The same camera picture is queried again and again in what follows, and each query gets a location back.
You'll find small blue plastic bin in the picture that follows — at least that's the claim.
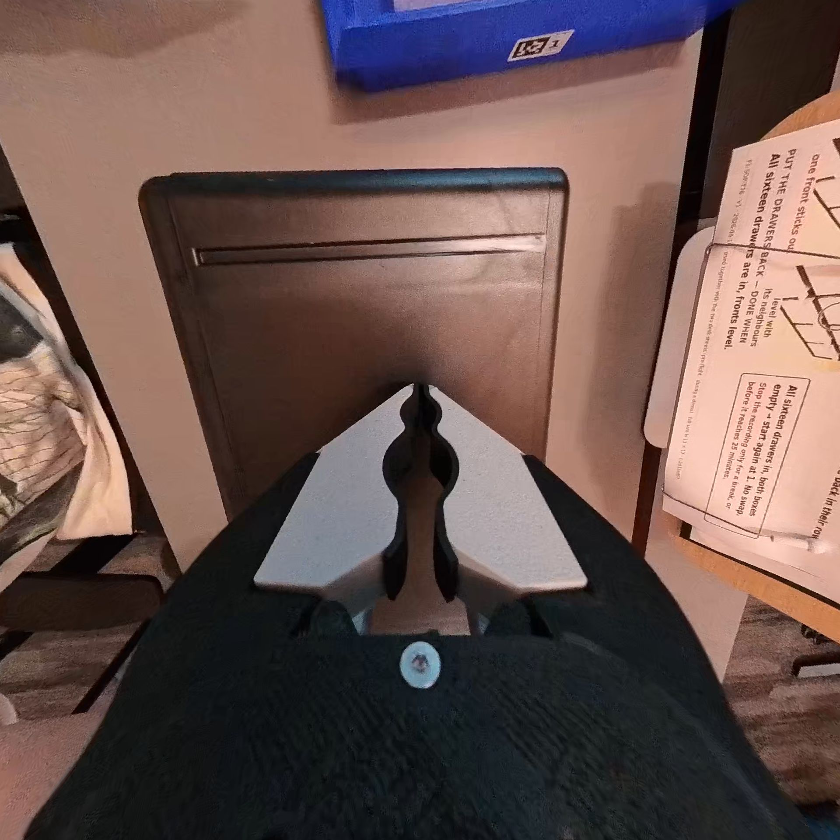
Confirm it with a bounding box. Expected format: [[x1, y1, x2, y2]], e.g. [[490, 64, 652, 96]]
[[319, 0, 729, 93]]

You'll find printed instruction sheet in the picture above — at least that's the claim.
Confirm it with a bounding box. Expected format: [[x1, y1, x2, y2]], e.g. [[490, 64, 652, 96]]
[[661, 121, 840, 585]]

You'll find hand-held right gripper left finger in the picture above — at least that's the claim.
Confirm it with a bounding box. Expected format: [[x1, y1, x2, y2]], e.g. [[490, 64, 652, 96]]
[[255, 384, 420, 631]]

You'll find black chair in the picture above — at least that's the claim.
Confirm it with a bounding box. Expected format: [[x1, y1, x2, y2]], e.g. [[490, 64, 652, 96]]
[[0, 571, 165, 716]]

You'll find black drawer cabinet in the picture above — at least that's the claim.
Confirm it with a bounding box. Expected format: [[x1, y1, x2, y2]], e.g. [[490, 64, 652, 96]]
[[139, 167, 571, 526]]

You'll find white striped cloth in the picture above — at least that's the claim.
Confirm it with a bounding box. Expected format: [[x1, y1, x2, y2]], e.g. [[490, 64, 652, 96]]
[[0, 243, 135, 565]]

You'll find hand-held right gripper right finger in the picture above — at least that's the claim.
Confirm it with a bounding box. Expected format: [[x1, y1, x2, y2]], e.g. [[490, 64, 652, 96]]
[[420, 384, 587, 621]]

